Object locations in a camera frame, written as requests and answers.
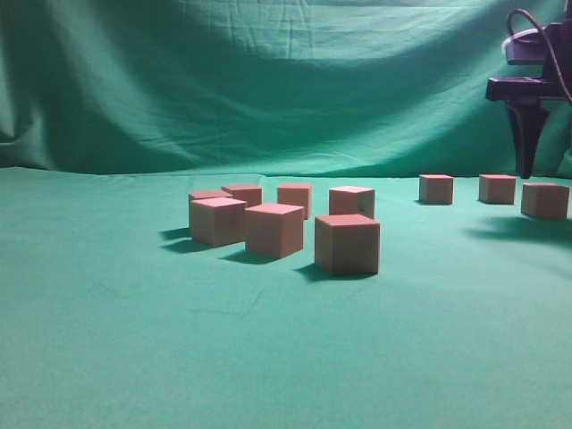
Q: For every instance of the column pink cube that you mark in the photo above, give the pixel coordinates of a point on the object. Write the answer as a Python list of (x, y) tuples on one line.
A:
[(250, 193), (436, 189), (274, 230), (545, 200), (217, 222), (497, 189), (347, 244)]

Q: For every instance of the edge pink cube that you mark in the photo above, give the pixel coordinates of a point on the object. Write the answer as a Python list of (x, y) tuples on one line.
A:
[(204, 194)]

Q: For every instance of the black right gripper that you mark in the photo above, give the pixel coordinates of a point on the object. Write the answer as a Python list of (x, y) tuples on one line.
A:
[(527, 120)]

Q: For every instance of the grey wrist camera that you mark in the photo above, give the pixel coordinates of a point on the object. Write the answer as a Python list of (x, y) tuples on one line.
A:
[(524, 48)]

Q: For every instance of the placed pink cube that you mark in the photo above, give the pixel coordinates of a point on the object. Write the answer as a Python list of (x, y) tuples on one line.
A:
[(296, 194), (352, 200)]

